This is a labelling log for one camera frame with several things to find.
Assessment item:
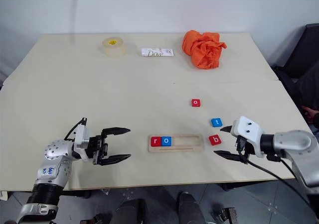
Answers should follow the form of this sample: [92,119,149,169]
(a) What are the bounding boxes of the black chair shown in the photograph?
[272,23,319,90]

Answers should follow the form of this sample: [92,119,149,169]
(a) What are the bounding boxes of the crumpled orange cloth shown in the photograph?
[181,29,228,70]

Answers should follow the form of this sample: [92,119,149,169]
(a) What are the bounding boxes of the clear tape roll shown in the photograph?
[101,37,127,59]

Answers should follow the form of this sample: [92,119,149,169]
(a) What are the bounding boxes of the bystander's bare hand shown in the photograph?
[302,106,319,125]

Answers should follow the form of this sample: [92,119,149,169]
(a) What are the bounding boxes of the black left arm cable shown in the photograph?
[64,117,88,141]

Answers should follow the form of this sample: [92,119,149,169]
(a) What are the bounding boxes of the wooden letter tray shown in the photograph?
[148,133,205,153]

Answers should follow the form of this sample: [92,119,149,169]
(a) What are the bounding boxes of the dark rounded shape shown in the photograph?
[115,198,147,224]
[177,191,203,224]

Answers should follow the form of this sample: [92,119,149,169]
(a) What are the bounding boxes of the blue letter t block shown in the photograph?
[210,117,223,128]

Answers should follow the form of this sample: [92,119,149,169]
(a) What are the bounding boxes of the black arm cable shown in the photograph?
[235,139,318,210]
[64,117,88,141]

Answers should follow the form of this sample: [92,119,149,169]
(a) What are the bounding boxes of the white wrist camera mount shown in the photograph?
[230,115,266,158]
[73,123,91,162]

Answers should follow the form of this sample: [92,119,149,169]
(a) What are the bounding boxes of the black table foot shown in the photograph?
[61,190,91,199]
[221,181,260,192]

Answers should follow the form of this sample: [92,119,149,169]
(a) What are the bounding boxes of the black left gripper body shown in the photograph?
[86,133,109,165]

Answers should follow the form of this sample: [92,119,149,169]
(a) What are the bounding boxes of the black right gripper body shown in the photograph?
[234,135,256,164]

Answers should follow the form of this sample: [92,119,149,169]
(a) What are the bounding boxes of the red letter b block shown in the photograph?
[208,134,222,146]

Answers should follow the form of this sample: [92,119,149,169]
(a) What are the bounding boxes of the black caster wheel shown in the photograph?
[211,207,238,224]
[80,213,105,224]

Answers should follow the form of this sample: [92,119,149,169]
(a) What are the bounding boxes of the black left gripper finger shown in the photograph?
[97,154,132,166]
[101,127,132,138]

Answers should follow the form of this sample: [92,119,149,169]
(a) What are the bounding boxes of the white Dove soap box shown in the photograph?
[141,48,174,58]

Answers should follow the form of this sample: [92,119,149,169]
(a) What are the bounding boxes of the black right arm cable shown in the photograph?
[235,139,318,210]

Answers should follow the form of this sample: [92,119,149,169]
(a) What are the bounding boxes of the bystander in dark clothes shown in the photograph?
[295,66,319,135]

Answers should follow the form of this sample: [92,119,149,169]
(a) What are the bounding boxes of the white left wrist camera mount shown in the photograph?
[73,123,91,162]

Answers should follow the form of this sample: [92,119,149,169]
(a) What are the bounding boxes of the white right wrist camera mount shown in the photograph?
[230,115,266,158]

